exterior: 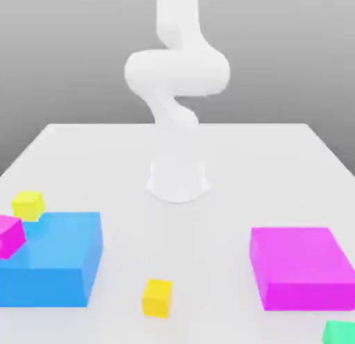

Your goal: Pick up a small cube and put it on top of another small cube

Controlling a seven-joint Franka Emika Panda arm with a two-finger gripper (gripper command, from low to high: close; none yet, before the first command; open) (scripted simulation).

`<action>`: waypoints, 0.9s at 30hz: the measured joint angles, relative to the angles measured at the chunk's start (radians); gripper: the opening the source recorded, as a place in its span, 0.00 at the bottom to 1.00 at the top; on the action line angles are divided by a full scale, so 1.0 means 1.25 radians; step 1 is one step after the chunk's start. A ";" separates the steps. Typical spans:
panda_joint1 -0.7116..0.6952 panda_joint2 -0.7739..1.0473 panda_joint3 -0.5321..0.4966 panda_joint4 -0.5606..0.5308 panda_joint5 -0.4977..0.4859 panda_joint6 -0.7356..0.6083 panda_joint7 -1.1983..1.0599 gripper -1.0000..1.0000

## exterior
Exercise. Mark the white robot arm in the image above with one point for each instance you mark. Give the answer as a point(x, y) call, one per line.
point(177, 72)

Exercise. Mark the small lime yellow cube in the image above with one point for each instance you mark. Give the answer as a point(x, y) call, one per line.
point(27, 206)

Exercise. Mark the small magenta cube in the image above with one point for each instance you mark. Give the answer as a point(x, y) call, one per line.
point(9, 235)

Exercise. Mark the small mint green cube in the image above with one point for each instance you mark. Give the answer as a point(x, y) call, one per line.
point(339, 333)

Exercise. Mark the large blue box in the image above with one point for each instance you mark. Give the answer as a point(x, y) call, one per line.
point(55, 260)

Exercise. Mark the large magenta box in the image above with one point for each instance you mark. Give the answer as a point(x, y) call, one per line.
point(302, 266)

